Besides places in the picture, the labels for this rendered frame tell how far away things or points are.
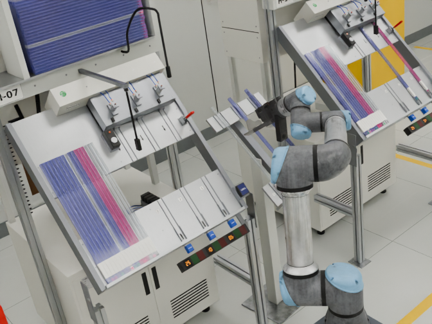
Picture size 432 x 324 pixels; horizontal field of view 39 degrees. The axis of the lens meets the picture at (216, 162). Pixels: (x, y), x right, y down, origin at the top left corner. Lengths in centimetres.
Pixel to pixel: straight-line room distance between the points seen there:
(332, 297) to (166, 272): 100
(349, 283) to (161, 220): 78
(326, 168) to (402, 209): 197
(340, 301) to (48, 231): 141
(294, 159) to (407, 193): 215
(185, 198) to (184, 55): 232
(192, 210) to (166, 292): 56
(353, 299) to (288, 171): 47
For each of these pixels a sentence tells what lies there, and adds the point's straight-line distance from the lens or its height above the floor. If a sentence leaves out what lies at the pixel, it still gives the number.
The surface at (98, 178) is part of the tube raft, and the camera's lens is 232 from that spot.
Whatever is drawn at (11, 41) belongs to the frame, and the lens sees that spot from 230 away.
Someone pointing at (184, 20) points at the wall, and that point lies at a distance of 455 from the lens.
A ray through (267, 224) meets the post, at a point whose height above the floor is 48.
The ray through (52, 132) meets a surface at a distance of 238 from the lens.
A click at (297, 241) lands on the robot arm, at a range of 194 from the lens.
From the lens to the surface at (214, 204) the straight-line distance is 244.
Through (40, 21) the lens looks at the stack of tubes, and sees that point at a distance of 233.
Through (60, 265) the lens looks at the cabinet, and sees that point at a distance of 258.
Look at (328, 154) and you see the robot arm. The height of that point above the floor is 117.
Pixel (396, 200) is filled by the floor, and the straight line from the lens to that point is 385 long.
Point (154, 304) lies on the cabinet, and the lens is 281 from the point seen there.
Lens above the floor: 201
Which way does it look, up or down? 26 degrees down
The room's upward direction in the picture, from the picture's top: 9 degrees counter-clockwise
